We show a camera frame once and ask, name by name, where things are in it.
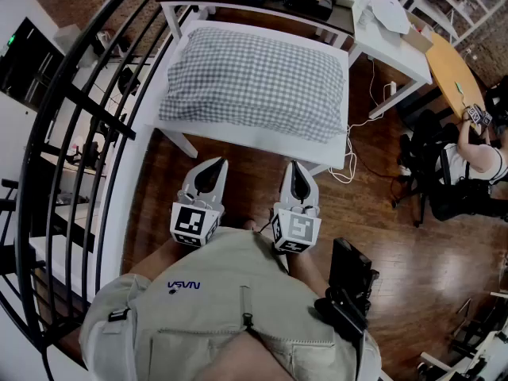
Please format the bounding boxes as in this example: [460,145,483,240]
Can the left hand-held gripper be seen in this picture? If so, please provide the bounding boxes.
[170,156,230,249]

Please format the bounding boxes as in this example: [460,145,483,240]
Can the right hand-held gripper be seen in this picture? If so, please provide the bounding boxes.
[271,160,322,256]

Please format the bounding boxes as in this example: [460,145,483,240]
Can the grey checked pillowcase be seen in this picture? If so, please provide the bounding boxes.
[158,27,348,144]

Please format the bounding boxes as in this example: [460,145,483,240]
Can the person's left forearm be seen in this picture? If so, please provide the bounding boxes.
[129,238,191,282]

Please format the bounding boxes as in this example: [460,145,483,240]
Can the white work table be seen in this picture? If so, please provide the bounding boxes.
[152,19,351,176]

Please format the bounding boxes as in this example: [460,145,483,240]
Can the black clip-mounted screen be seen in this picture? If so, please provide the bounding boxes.
[314,237,381,344]

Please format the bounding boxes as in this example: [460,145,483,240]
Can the beige zip vest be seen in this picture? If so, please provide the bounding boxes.
[79,226,382,381]

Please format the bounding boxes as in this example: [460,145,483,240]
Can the black metal railing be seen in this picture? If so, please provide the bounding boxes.
[0,0,195,381]

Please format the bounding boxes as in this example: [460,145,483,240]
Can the black office chair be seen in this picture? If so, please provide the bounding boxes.
[428,144,508,224]
[391,109,461,229]

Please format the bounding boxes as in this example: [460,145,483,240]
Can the white power adapter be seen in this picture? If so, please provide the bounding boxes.
[383,80,398,107]

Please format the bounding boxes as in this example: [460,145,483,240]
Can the white side table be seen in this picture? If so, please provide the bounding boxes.
[348,0,433,121]

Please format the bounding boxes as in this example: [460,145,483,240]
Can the dark-topped white-framed table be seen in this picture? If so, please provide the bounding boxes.
[155,0,356,51]

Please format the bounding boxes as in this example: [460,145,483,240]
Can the person's bare chest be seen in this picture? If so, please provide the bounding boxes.
[198,329,297,381]

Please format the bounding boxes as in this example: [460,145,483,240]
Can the black flat box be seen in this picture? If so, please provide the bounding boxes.
[283,0,335,21]

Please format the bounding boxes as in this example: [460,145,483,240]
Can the white paper cup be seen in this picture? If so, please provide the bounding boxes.
[356,7,377,28]

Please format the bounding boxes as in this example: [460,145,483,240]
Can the open cardboard box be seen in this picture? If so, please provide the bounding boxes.
[403,10,435,54]

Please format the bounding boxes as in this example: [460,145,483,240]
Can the round wooden table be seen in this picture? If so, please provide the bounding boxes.
[425,32,487,123]

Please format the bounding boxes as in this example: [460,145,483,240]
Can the white paper sheet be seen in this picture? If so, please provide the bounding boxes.
[368,0,412,36]

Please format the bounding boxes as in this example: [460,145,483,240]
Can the pale cube box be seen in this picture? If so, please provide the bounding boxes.
[52,23,83,56]

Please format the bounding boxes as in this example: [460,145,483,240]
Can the black cabinet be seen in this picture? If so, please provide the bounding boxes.
[0,17,67,113]

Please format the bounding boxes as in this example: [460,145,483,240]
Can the white cable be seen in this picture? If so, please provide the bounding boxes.
[328,57,398,185]

